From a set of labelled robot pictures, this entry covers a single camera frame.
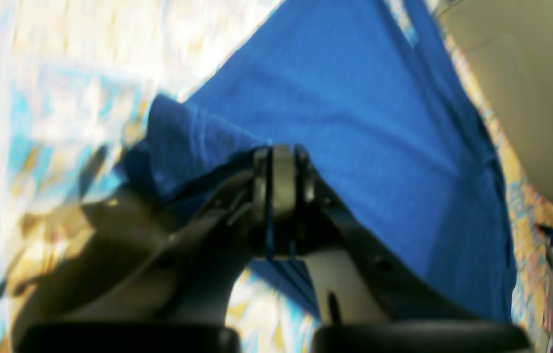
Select blue long-sleeve T-shirt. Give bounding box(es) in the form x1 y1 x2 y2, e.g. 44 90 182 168
118 0 517 322

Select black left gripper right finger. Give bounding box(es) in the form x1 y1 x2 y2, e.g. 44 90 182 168
273 145 532 353

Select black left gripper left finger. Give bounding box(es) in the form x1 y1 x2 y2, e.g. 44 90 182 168
12 147 270 353

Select patterned tile tablecloth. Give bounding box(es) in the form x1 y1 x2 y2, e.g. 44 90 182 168
0 0 553 353

